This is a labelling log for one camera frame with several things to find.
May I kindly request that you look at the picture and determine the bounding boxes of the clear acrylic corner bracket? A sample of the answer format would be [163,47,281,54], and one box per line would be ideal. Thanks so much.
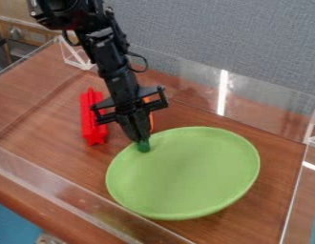
[57,36,93,71]

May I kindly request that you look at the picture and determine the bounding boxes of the clear acrylic enclosure walls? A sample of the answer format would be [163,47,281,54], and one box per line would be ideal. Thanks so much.
[0,40,315,244]

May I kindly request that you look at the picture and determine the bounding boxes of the orange toy carrot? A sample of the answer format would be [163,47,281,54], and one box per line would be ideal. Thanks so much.
[138,97,154,153]

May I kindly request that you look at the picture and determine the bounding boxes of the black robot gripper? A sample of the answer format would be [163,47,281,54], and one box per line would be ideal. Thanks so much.
[91,66,168,142]

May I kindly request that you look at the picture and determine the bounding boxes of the green round plate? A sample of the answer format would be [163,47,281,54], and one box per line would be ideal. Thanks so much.
[105,127,260,220]

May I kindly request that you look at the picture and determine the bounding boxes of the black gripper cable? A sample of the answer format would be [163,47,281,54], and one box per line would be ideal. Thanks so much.
[125,51,148,74]

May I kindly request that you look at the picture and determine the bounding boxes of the wooden box on shelf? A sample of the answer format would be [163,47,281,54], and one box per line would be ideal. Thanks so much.
[0,0,37,28]

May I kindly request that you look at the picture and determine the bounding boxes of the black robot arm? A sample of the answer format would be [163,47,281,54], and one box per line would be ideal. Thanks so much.
[26,0,168,143]

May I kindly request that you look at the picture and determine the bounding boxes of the red rectangular block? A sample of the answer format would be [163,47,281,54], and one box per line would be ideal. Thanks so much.
[80,87,108,146]

